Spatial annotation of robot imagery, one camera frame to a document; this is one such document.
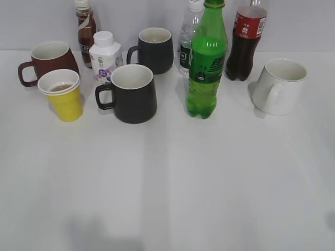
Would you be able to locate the rear black mug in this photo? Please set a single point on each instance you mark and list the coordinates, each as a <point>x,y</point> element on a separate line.
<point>155,50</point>

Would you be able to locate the front black mug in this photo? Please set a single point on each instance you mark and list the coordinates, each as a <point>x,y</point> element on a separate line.
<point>131,94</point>

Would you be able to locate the cola bottle red label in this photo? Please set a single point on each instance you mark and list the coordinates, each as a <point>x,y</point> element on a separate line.
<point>247,31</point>

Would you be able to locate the brown ceramic mug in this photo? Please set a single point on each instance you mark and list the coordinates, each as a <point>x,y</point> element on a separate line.
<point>47,57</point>

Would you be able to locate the brown coffee drink bottle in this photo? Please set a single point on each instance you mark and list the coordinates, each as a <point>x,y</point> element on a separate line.
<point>86,29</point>

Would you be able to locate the white milk carton bottle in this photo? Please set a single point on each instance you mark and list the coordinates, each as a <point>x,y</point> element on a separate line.
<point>106,56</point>

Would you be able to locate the green soda bottle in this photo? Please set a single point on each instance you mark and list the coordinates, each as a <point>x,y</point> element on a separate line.
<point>208,49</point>

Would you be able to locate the clear water bottle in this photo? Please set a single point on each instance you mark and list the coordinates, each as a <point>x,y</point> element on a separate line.
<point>192,18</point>

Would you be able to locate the white ceramic mug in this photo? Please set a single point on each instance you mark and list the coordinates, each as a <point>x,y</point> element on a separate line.
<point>279,86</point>

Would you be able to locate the black mug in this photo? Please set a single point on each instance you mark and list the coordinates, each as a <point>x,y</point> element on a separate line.
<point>131,94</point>
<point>155,50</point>

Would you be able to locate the yellow paper cup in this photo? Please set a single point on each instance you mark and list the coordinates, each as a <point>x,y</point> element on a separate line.
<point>61,87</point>

